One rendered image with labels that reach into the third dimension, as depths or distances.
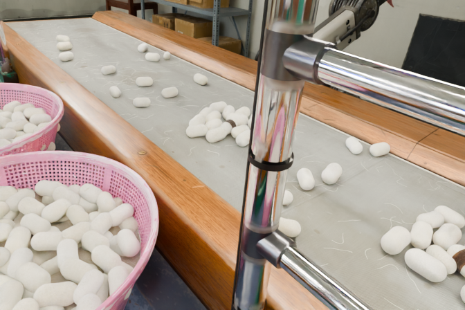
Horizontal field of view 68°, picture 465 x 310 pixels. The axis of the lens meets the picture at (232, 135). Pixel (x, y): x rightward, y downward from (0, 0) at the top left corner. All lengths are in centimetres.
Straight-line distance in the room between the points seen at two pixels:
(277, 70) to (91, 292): 25
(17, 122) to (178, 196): 33
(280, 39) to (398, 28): 241
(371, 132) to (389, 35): 200
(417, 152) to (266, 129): 43
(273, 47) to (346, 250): 27
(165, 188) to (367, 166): 30
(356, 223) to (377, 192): 8
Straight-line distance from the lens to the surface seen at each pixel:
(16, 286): 36
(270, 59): 17
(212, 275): 35
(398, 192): 50
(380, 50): 262
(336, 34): 102
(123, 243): 37
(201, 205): 37
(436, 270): 39
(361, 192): 48
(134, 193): 41
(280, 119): 17
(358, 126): 62
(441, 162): 58
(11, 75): 96
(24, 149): 53
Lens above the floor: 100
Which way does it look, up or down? 28 degrees down
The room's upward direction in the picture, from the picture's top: 5 degrees clockwise
